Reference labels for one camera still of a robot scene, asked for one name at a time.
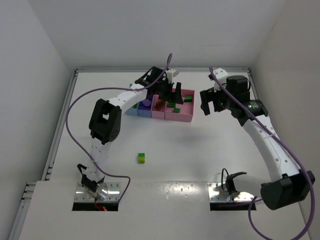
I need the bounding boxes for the aluminium frame rail right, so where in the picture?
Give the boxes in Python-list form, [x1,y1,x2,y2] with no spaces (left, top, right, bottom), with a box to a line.
[246,67,286,180]

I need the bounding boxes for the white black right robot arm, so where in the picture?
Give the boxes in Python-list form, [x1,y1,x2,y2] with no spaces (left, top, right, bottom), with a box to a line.
[199,75,310,210]

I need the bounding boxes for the metal base plate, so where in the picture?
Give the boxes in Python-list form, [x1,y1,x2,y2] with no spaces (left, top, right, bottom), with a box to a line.
[207,182,254,204]
[74,182,121,203]

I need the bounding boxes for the large pink bin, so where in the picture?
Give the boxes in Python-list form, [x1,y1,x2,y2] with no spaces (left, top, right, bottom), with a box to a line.
[165,89,195,123]

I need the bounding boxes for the aluminium frame rail left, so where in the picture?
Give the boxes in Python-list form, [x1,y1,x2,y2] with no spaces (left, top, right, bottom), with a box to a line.
[9,69,79,240]

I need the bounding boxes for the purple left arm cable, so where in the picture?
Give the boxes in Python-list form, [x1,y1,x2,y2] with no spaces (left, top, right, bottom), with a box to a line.
[66,52,174,205]

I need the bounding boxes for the green lime lego pair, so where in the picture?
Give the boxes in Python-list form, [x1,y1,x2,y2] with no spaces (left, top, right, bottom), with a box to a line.
[137,152,146,164]

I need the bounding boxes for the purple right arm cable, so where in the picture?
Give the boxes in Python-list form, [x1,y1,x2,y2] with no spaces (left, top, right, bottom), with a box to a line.
[208,66,316,240]

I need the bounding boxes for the orange brown lego plate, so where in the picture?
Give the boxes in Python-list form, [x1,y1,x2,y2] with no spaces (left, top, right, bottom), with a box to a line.
[154,100,166,111]

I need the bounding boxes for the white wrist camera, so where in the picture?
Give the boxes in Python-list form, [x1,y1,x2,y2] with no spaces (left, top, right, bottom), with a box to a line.
[213,68,229,84]
[165,69,179,83]

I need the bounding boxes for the light blue bin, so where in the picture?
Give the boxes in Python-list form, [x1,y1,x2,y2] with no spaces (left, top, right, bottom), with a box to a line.
[125,104,139,116]

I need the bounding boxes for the purple decorated lego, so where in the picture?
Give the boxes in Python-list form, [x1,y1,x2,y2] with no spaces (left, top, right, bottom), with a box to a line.
[140,98,152,109]

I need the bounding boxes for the small pink bin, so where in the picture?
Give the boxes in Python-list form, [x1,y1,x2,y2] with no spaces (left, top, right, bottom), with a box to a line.
[151,94,167,120]

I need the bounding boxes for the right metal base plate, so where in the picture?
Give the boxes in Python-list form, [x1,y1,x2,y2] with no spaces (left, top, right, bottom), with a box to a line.
[207,182,254,204]

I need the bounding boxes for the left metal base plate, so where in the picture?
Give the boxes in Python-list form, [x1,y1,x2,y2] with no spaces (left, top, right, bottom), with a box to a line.
[74,182,121,203]

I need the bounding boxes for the dark green sloped lego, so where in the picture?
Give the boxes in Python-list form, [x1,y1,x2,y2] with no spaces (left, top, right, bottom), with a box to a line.
[184,96,193,103]

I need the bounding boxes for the dark blue bin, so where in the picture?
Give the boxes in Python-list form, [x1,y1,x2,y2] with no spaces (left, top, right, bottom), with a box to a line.
[137,96,153,118]

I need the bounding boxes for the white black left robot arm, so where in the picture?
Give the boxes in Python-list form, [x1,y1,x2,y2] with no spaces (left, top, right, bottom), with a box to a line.
[79,66,183,199]

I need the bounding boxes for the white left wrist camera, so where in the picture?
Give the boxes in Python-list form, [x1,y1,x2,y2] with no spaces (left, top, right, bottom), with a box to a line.
[165,69,179,83]

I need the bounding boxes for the dark green square lego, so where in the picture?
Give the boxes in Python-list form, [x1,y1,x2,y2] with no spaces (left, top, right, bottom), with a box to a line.
[167,101,176,108]

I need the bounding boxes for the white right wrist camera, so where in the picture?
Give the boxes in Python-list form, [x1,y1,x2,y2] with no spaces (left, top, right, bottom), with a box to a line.
[213,68,229,84]

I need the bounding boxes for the small dark green lego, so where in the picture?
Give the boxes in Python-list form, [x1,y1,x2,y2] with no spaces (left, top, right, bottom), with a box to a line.
[172,107,181,113]

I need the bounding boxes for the aluminium frame rail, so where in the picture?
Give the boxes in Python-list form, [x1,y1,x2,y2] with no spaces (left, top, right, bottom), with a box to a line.
[246,67,286,180]
[9,69,79,240]

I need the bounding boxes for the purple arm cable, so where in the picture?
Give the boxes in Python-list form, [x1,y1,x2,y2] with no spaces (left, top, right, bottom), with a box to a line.
[208,66,316,240]
[66,52,174,205]

